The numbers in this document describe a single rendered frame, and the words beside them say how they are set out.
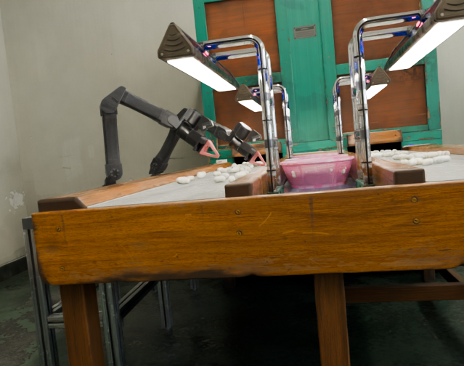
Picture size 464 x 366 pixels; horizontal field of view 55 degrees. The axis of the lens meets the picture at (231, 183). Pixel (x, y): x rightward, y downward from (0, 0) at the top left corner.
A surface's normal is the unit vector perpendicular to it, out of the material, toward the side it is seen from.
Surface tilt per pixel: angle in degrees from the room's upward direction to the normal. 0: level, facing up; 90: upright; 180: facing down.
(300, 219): 90
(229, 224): 90
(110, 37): 90
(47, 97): 91
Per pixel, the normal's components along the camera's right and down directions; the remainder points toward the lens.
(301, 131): -0.18, 0.09
